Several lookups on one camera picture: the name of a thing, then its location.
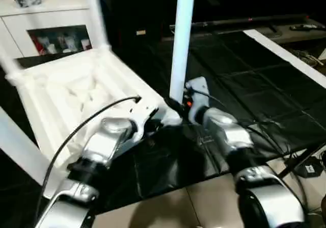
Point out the red bottle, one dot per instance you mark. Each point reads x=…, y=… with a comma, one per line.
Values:
x=38, y=43

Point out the white edge strip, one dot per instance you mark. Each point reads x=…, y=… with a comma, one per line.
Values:
x=285, y=54

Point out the white glass-door cabinet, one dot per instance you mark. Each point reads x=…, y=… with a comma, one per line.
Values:
x=51, y=19

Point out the black metal rail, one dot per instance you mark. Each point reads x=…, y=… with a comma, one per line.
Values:
x=244, y=23

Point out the black work mat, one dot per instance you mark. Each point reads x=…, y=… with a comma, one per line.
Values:
x=244, y=85

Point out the black box white label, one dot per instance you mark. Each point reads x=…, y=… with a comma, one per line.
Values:
x=310, y=169

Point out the white plastic table top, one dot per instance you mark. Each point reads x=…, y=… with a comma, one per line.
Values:
x=76, y=90

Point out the small tan block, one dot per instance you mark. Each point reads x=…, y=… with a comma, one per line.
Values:
x=141, y=32

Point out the black remote control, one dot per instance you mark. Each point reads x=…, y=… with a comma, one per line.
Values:
x=305, y=27

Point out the white plastic table leg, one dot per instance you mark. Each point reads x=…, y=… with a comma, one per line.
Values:
x=9, y=67
x=23, y=146
x=98, y=14
x=182, y=39

